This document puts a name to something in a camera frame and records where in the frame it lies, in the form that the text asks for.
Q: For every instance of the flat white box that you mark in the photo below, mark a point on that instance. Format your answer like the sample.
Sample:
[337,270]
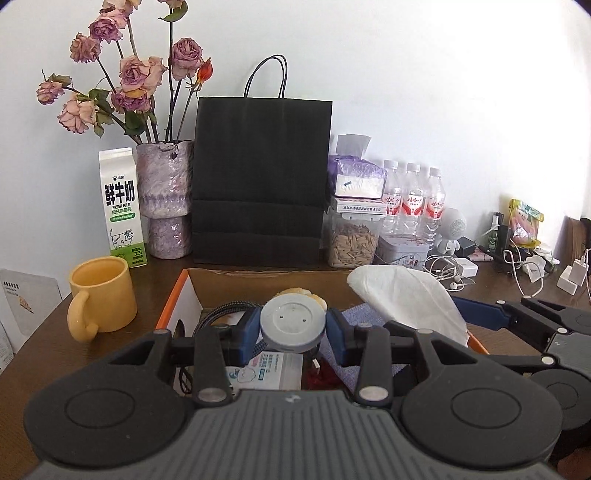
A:
[360,206]

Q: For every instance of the white flat charger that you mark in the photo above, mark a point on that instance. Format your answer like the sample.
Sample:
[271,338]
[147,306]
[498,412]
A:
[466,267]

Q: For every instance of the yellow white plush sheep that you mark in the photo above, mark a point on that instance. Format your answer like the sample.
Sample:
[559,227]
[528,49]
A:
[318,302]

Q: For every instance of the dried pink rose bouquet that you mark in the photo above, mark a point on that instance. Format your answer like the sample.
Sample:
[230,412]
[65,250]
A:
[138,74]

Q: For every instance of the purple tissue pack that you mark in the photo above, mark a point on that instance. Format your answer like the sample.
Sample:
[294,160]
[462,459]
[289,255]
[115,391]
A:
[355,182]

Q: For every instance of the clear container of seeds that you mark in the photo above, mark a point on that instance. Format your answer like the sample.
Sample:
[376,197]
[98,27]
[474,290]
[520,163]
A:
[353,247]

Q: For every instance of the white sign board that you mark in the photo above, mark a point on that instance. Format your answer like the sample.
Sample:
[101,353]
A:
[27,300]

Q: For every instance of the black power adapter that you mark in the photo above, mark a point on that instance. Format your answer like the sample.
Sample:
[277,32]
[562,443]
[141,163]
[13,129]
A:
[465,247]

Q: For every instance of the white robot figure speaker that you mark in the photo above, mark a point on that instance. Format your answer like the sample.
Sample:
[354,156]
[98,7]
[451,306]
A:
[455,221]

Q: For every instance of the white round charger puck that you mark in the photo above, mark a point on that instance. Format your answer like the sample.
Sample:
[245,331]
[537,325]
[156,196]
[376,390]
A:
[293,323]

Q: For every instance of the printed tin box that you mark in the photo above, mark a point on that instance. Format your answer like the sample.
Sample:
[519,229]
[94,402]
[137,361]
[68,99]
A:
[401,251]

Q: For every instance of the purple woven pouch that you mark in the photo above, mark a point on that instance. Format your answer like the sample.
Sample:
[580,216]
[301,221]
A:
[362,316]

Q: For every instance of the blue booklets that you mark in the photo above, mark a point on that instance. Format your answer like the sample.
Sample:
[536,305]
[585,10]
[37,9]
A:
[5,346]

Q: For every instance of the red cardboard box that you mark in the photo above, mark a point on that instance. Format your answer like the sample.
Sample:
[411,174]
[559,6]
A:
[277,279]

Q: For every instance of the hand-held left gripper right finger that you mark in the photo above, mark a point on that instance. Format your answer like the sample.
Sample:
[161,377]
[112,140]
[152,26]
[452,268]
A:
[337,337]

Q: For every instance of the black paper bag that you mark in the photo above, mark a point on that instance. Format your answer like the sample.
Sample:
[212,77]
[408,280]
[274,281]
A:
[258,184]

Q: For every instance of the red rose ornament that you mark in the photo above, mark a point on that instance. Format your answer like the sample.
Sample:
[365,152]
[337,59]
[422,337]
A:
[323,376]

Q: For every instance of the white green milk carton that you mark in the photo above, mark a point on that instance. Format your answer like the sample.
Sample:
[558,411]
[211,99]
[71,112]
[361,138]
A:
[121,203]

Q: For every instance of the small green spray bottle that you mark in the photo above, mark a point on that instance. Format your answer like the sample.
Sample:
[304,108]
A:
[493,240]

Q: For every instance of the yellow ceramic mug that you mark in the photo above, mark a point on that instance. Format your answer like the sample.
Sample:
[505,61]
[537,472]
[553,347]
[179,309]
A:
[108,300]

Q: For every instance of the white charging dock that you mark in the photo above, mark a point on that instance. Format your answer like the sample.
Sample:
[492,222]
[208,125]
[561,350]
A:
[570,279]

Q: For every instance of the white plug adapter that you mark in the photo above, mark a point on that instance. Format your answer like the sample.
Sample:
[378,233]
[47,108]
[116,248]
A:
[534,272]

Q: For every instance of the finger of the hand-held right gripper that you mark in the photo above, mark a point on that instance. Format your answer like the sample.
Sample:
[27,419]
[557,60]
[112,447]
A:
[480,314]
[517,362]

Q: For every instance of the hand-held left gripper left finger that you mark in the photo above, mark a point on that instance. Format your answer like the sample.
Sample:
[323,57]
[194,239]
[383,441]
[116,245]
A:
[249,334]

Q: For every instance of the purple textured vase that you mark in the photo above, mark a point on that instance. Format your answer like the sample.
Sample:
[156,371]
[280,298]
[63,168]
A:
[164,184]

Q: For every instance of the yellow snack packet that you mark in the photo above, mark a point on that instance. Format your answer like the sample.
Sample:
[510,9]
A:
[526,226]

